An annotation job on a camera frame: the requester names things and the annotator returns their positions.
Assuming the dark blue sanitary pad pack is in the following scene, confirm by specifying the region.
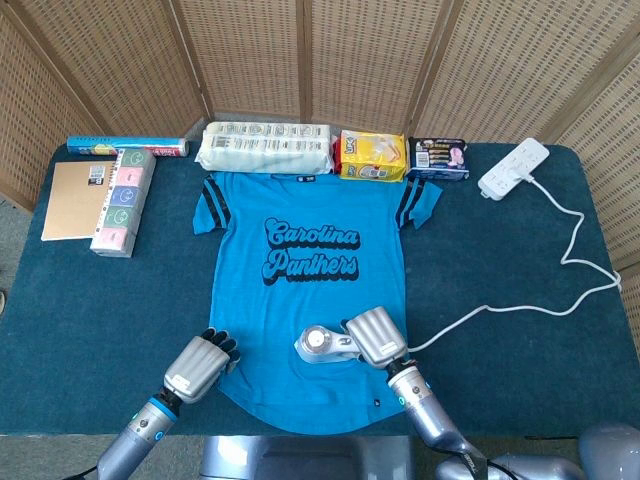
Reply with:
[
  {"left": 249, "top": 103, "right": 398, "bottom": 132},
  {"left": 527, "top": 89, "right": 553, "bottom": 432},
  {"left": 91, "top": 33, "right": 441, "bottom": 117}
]
[{"left": 405, "top": 135, "right": 471, "bottom": 181}]

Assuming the pastel pocket tissue multipack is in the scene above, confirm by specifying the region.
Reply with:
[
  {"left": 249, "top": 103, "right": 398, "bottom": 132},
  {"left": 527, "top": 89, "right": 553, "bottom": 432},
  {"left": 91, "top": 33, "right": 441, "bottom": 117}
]
[{"left": 89, "top": 148, "right": 157, "bottom": 259}]

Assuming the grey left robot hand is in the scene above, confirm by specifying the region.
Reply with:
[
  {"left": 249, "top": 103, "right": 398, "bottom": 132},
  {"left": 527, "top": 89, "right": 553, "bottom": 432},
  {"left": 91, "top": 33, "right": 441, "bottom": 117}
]
[{"left": 162, "top": 327, "right": 242, "bottom": 405}]

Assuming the blue Carolina Panthers T-shirt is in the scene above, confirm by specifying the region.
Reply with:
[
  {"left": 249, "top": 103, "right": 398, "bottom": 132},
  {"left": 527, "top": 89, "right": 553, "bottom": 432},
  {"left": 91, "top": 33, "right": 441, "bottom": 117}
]
[{"left": 192, "top": 172, "right": 444, "bottom": 435}]

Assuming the teal carpet table cover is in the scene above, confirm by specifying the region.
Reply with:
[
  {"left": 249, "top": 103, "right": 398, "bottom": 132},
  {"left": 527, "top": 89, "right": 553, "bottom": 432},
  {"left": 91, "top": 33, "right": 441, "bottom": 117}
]
[{"left": 0, "top": 142, "right": 635, "bottom": 439}]

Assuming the grey robot torso base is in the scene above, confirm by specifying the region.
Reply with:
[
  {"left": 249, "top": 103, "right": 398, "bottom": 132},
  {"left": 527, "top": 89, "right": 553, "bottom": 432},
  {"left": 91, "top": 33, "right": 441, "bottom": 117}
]
[{"left": 199, "top": 434, "right": 416, "bottom": 480}]

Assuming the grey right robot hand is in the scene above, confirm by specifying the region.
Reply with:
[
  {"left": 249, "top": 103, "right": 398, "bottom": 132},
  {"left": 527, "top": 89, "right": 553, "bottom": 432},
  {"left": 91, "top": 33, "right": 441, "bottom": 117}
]
[{"left": 339, "top": 307, "right": 409, "bottom": 371}]

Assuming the white power cable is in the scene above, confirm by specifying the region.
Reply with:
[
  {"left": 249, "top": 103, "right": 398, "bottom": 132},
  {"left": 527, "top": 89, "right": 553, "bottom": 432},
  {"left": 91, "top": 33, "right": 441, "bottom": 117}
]
[{"left": 407, "top": 162, "right": 624, "bottom": 354}]

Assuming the wicker folding screen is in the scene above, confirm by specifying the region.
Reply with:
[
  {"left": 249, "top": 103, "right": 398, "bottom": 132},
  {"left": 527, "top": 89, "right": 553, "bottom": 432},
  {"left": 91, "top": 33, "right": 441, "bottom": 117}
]
[{"left": 0, "top": 0, "right": 640, "bottom": 271}]

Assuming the white toilet paper pack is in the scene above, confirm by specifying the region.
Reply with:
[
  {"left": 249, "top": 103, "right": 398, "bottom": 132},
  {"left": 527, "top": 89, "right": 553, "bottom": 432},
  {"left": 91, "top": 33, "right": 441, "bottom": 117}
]
[{"left": 193, "top": 121, "right": 335, "bottom": 175}]

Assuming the brown kraft notebook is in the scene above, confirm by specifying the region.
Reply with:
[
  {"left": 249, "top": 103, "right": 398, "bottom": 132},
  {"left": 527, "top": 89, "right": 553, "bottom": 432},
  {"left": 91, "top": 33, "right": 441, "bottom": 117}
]
[{"left": 40, "top": 160, "right": 117, "bottom": 243}]

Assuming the yellow Lipo biscuit bag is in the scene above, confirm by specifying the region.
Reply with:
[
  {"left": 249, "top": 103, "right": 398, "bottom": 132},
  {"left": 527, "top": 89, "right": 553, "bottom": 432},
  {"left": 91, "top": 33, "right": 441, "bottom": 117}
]
[{"left": 333, "top": 129, "right": 407, "bottom": 184}]

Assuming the white power strip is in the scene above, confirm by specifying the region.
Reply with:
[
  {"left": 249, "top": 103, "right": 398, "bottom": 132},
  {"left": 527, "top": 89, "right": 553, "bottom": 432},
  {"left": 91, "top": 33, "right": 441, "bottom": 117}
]
[{"left": 477, "top": 138, "right": 551, "bottom": 202}]

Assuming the white handheld garment steamer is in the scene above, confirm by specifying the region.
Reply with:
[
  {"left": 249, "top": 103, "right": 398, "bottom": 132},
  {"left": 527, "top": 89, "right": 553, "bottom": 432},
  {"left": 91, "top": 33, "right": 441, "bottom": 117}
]
[{"left": 293, "top": 324, "right": 362, "bottom": 366}]

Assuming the blue red food wrap roll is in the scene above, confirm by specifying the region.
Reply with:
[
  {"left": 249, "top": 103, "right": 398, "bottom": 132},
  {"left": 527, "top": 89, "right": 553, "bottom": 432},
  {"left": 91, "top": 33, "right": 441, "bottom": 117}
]
[{"left": 66, "top": 134, "right": 190, "bottom": 158}]

